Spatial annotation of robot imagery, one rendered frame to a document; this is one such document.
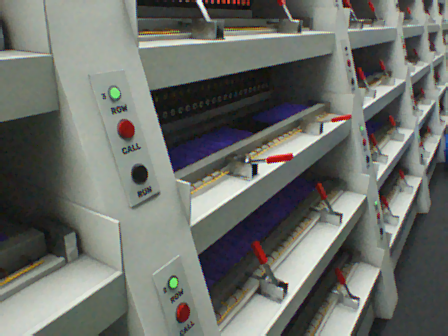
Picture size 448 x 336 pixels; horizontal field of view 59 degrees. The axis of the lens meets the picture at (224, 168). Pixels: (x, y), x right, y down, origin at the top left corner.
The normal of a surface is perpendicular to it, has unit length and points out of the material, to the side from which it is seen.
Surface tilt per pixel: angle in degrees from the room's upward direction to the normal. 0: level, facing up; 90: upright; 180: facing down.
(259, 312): 19
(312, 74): 90
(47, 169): 90
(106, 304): 109
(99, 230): 90
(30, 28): 90
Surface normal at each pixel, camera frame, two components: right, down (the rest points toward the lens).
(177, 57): 0.84, 0.22
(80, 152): -0.54, 0.30
